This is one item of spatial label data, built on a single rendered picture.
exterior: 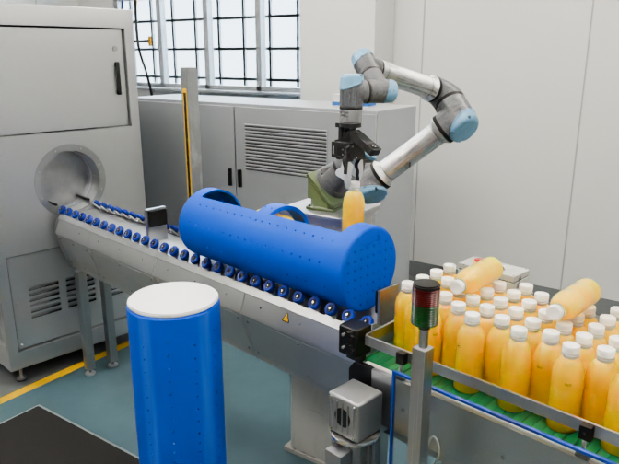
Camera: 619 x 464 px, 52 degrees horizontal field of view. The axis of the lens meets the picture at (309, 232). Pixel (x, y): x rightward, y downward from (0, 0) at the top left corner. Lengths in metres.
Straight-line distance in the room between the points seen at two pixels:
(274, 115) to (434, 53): 1.41
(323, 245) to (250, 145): 2.29
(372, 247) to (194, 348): 0.64
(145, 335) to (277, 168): 2.35
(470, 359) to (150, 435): 1.01
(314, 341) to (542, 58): 3.02
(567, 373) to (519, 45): 3.34
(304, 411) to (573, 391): 1.55
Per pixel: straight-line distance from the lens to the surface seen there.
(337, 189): 2.57
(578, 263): 4.75
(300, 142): 3.97
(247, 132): 4.23
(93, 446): 2.99
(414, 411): 1.60
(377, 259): 2.07
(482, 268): 1.86
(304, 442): 3.00
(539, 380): 1.68
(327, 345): 2.08
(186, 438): 2.08
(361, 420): 1.78
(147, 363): 1.98
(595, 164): 4.59
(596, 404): 1.64
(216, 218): 2.40
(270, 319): 2.26
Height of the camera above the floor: 1.76
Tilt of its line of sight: 16 degrees down
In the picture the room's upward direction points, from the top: straight up
